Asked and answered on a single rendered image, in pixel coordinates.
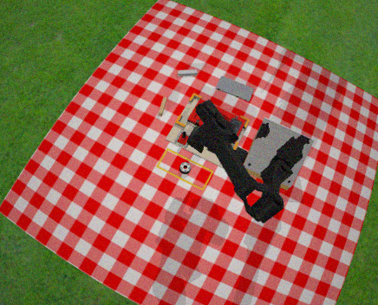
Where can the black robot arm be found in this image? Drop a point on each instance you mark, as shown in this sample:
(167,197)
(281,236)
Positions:
(218,134)

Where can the black wheel with grey hub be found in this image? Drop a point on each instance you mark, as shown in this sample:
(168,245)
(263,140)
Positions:
(188,168)

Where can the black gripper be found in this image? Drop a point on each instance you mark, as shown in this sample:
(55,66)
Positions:
(193,141)

